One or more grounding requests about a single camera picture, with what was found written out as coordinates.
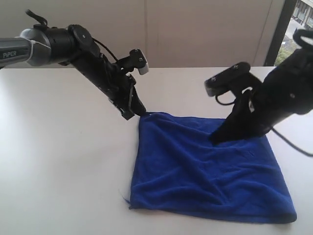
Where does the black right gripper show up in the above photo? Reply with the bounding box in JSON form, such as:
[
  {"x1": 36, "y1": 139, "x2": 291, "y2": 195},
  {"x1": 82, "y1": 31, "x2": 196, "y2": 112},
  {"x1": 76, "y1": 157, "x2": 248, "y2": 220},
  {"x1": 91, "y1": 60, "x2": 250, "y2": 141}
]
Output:
[{"x1": 210, "y1": 90, "x2": 272, "y2": 144}]

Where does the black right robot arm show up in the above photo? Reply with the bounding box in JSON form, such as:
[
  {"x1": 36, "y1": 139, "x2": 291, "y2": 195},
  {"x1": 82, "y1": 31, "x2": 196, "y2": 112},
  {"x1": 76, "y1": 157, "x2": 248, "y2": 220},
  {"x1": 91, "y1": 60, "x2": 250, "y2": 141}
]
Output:
[{"x1": 204, "y1": 29, "x2": 313, "y2": 144}]

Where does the blue towel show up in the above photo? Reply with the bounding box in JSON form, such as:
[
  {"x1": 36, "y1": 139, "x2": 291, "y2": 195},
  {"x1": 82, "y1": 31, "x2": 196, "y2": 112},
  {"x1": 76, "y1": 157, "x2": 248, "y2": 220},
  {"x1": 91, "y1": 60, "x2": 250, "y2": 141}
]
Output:
[{"x1": 128, "y1": 112, "x2": 297, "y2": 224}]

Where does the dark window frame post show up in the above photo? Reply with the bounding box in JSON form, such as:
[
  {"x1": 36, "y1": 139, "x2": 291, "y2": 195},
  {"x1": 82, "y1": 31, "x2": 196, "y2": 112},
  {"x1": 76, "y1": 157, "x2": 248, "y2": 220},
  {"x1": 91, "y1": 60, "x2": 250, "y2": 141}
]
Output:
[{"x1": 263, "y1": 0, "x2": 297, "y2": 67}]

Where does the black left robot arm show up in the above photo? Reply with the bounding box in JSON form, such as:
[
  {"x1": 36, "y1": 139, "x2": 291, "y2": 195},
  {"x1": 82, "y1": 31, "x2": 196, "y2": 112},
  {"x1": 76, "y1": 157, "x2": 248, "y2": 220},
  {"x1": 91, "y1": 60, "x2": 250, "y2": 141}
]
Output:
[{"x1": 0, "y1": 10, "x2": 149, "y2": 120}]

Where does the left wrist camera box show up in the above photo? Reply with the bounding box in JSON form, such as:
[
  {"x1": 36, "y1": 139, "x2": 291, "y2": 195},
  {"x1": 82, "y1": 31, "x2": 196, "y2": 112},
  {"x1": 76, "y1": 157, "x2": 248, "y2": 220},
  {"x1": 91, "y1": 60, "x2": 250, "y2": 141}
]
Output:
[{"x1": 117, "y1": 48, "x2": 149, "y2": 75}]

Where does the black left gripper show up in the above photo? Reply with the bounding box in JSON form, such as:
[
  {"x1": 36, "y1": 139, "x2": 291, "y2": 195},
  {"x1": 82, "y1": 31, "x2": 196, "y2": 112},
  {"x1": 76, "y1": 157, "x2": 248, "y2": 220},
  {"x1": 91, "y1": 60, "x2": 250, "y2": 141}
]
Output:
[{"x1": 99, "y1": 62, "x2": 146, "y2": 120}]

